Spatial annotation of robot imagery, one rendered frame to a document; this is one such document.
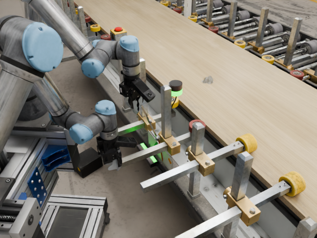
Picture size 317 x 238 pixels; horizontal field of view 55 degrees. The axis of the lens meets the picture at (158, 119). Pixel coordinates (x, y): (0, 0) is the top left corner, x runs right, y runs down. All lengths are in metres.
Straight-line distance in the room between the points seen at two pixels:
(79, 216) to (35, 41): 1.40
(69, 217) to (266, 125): 1.28
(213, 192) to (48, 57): 1.04
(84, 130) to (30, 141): 0.41
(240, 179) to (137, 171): 1.56
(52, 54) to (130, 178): 1.73
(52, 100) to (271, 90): 1.19
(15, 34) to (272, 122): 1.18
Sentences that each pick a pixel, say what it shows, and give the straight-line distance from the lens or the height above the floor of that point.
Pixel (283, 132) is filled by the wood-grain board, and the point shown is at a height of 0.90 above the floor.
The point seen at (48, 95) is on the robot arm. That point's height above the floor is 1.27.
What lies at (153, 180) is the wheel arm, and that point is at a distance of 1.16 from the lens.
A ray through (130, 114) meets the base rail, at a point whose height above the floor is 0.70.
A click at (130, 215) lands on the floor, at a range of 2.25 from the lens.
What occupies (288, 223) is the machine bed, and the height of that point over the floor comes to 0.79.
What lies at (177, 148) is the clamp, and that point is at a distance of 1.43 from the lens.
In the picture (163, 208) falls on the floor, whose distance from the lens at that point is 2.27.
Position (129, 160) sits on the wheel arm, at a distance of 1.38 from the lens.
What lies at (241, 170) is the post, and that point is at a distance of 1.00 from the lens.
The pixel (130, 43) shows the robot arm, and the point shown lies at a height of 1.34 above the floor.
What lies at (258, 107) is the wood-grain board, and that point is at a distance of 1.66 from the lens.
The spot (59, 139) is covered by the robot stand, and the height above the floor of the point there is 0.94.
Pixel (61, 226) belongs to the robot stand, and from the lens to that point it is 2.04.
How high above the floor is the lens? 1.83
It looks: 38 degrees down
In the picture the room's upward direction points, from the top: 2 degrees counter-clockwise
